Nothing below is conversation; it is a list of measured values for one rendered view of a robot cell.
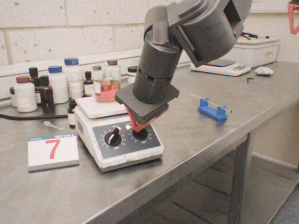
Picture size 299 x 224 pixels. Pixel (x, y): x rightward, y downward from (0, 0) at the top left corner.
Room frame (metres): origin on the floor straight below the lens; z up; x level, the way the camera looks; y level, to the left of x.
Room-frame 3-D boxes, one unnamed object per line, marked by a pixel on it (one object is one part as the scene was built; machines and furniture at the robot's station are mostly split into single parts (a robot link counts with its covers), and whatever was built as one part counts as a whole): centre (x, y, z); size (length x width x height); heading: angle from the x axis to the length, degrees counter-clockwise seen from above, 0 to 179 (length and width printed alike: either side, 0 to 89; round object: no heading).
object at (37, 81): (0.83, 0.35, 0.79); 0.03 x 0.03 x 0.08
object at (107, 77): (0.59, 0.09, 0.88); 0.07 x 0.06 x 0.08; 5
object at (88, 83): (0.91, 0.21, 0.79); 0.04 x 0.04 x 0.09
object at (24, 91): (0.77, 0.36, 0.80); 0.06 x 0.06 x 0.10
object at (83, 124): (0.55, 0.08, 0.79); 0.22 x 0.13 x 0.08; 27
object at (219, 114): (0.74, -0.18, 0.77); 0.10 x 0.03 x 0.04; 24
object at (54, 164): (0.47, 0.18, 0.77); 0.09 x 0.06 x 0.04; 107
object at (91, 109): (0.57, 0.09, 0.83); 0.12 x 0.12 x 0.01; 27
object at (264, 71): (1.28, -0.54, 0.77); 0.08 x 0.08 x 0.04; 50
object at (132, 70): (1.08, 0.05, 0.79); 0.07 x 0.07 x 0.07
